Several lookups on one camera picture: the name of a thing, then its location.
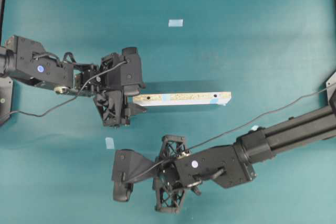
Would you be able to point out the wooden particle board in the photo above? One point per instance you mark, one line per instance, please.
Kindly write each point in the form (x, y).
(173, 99)

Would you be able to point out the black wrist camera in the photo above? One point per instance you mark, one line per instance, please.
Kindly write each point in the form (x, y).
(130, 167)
(128, 73)

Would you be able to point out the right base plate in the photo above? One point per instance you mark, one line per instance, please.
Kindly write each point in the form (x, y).
(330, 85)

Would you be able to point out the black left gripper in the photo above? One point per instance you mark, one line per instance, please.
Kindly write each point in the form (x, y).
(110, 99)

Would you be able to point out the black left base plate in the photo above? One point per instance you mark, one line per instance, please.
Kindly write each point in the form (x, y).
(6, 98)

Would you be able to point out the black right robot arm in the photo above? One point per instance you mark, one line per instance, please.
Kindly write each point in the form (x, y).
(232, 165)

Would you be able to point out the blue tape marker top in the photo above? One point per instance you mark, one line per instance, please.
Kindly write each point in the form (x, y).
(175, 23)

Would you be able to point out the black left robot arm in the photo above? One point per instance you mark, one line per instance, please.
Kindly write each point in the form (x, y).
(28, 62)

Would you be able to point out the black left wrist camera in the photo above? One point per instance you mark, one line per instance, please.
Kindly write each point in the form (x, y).
(128, 73)

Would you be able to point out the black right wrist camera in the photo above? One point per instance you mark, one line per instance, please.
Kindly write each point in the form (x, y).
(130, 167)

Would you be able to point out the blue tape marker lower-left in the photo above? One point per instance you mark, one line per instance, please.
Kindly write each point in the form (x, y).
(109, 143)

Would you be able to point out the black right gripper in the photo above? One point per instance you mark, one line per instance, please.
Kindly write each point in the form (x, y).
(166, 184)

